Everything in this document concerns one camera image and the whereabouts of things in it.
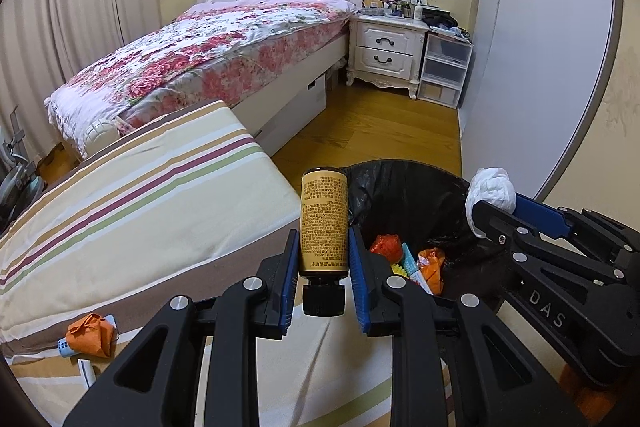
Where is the clutter of bedside bottles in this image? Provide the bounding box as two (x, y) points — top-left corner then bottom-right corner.
(352, 0), (473, 42)

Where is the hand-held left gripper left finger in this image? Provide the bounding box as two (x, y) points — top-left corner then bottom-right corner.
(62, 229), (301, 427)

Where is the clear plastic drawer unit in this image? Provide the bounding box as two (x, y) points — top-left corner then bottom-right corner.
(417, 32), (473, 110)

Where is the pink bedding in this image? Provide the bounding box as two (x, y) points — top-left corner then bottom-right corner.
(180, 0), (357, 20)

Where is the white tissue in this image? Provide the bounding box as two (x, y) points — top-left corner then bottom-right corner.
(465, 167), (518, 240)

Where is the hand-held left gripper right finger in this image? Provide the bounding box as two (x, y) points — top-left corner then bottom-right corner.
(348, 226), (588, 427)

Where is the white nightstand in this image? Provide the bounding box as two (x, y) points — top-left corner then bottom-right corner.
(345, 14), (431, 100)

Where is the white plastic piece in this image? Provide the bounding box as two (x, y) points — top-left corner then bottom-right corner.
(77, 356), (97, 390)

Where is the brown bottle with yellow label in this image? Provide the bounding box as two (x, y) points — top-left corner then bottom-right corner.
(299, 167), (349, 318)

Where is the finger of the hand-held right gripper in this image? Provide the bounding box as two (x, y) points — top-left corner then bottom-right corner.
(470, 199), (628, 288)
(512, 193), (640, 265)

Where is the grey sliding wardrobe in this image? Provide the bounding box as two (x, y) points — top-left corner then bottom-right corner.
(457, 0), (621, 202)

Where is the black lined trash bin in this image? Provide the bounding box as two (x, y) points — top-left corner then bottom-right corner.
(341, 159), (516, 313)

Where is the red foam fruit net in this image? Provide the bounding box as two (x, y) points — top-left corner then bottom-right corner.
(370, 233), (405, 264)

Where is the orange foil wrapper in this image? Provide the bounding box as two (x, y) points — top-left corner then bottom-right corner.
(417, 247), (447, 297)

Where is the floral bedspread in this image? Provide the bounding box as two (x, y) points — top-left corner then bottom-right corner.
(44, 0), (357, 142)

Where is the grey office chair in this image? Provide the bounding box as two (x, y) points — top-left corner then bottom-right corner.
(0, 107), (46, 228)

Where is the orange paper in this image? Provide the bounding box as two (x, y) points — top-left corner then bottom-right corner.
(66, 313), (118, 360)

